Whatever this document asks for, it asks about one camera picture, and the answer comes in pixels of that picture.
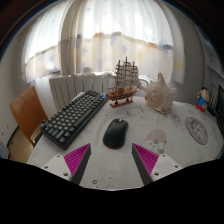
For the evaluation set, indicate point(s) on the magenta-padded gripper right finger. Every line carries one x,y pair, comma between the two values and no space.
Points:
146,159

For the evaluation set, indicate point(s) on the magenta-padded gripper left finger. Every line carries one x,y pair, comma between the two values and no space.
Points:
76,159

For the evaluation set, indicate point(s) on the black computer mouse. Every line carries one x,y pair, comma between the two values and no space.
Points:
115,133

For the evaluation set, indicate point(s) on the white printed tablecloth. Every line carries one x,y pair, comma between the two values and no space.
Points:
146,123

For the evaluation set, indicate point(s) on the dark mechanical keyboard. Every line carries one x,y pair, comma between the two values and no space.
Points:
71,118

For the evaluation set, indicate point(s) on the large white conch shell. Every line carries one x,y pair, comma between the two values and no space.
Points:
160,96

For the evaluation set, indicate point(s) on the wooden chair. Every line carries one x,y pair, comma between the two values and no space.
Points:
26,111

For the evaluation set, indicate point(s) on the wooden sailing ship model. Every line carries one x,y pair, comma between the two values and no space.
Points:
125,90

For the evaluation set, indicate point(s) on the white radiator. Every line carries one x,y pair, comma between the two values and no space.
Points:
66,86

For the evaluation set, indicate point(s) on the white radiator pipe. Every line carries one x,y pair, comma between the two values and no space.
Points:
144,80

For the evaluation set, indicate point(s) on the cartoon boy figurine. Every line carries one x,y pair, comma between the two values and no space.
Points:
202,100

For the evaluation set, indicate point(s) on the black monitor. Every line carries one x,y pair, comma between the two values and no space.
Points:
220,100

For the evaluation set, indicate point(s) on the white star-print curtain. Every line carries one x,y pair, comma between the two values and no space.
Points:
100,43

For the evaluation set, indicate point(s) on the white wall shelf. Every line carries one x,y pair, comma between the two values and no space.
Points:
215,63

